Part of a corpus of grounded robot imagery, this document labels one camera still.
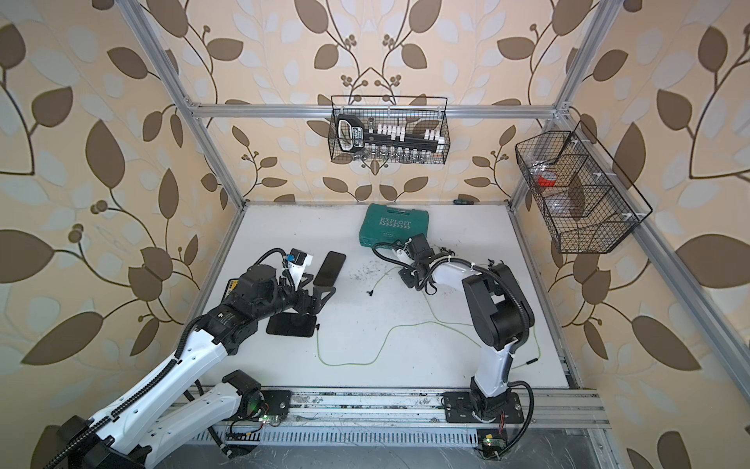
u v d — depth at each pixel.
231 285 0.96
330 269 1.01
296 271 0.66
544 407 0.76
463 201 1.23
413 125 0.96
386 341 0.86
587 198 0.74
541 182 0.82
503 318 0.50
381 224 1.08
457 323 0.89
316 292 0.67
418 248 0.79
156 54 0.79
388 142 0.84
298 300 0.66
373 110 0.89
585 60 0.79
